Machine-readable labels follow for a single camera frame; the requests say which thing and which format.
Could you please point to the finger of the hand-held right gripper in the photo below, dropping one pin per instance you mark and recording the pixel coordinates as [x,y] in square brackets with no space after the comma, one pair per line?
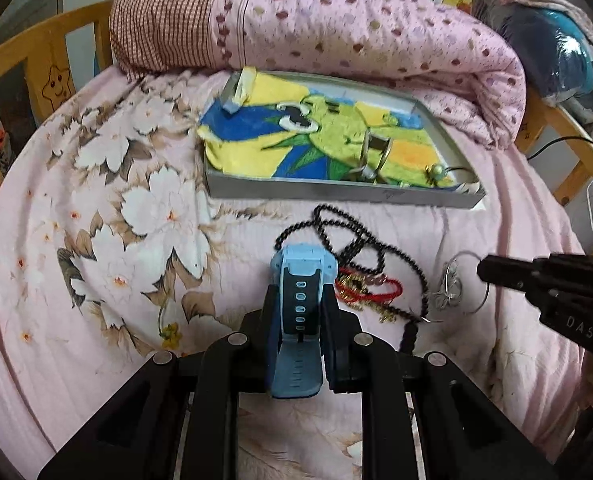
[551,280]

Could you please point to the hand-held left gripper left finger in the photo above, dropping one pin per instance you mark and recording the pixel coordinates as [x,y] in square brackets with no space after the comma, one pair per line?
[256,340]

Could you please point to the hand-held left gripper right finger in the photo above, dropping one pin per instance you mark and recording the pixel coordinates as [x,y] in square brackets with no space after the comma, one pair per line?
[344,345]

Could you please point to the blue smartwatch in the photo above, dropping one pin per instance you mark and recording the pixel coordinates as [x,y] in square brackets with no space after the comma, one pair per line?
[301,270]

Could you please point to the silver bangle with charm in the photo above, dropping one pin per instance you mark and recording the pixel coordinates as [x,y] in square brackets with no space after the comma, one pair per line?
[450,287]

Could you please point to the grey shallow tray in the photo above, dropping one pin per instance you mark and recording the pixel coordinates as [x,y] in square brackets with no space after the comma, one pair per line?
[326,193]

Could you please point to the colourful crayon drawing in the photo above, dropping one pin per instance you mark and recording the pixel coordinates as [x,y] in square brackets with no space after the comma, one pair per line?
[256,150]

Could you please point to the pink floral bed sheet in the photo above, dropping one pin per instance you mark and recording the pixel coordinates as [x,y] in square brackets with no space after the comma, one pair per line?
[101,185]

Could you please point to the white black hair clip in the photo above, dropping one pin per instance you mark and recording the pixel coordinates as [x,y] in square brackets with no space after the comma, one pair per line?
[296,122]

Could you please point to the blue plastic-wrapped bundle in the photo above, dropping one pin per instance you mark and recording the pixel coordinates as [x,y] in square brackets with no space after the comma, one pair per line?
[551,45]

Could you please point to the folded pink dotted quilt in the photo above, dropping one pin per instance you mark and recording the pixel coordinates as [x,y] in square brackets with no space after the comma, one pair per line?
[351,25]

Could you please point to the dark grey door panel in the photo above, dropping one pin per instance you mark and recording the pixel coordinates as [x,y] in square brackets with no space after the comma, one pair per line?
[26,10]

